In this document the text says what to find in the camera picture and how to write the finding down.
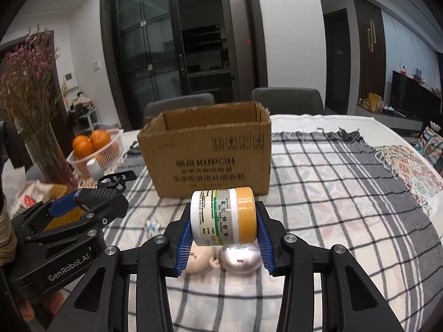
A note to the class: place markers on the orange fruit right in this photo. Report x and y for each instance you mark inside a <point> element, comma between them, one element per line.
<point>99,139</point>

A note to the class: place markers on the small white cup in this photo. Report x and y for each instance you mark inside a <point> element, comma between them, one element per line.
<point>94,169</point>

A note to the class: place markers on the black tv cabinet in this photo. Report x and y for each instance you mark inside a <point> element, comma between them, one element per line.
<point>408,95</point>

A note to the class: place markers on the silver oval case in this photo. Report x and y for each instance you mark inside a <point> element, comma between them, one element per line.
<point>240,259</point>

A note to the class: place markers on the dried pink flower bouquet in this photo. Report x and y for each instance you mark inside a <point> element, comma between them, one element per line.
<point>27,97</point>

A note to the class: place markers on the white jar orange lid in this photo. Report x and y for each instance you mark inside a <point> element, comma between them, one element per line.
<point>223,217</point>

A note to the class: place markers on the orange fruit left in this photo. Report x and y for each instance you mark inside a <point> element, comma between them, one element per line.
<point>82,147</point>

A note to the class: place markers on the grey dining chair left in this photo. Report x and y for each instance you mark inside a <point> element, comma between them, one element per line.
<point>193,100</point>

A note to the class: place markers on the grey plaid tablecloth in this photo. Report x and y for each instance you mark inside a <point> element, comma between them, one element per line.
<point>328,189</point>

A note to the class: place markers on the colourful patterned cloth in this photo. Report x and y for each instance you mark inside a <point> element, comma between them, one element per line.
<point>416,175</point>

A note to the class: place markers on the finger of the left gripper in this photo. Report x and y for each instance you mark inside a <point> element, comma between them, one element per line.
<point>101,205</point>
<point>44,216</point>

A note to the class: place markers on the small white blue figurine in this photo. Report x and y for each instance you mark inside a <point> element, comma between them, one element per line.
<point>152,228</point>

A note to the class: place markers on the grey dining chair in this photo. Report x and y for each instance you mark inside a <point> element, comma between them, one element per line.
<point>289,101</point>
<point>193,100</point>

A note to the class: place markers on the orange fruit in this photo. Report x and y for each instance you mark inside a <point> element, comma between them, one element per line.
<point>82,147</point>
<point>99,139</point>

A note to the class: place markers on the brown cardboard box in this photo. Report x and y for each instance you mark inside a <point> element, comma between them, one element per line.
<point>208,148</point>

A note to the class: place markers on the grey dining chair right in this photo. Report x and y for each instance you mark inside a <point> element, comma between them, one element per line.
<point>289,101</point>

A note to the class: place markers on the white plastic fruit basket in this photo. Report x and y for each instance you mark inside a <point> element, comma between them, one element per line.
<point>105,156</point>

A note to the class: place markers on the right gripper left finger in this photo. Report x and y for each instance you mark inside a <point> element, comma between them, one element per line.
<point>99,302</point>

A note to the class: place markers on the glass flower vase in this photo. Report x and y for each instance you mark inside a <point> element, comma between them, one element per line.
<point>47,157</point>

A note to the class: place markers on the person's left hand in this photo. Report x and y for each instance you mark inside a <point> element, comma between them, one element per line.
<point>51,304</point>

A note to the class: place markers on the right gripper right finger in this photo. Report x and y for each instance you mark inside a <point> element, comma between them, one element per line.
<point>350,300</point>

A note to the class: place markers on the beige round deer gadget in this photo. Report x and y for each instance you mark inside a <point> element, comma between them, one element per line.
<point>201,259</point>

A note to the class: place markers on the dark glass sliding door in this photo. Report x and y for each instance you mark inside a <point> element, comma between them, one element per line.
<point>156,50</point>

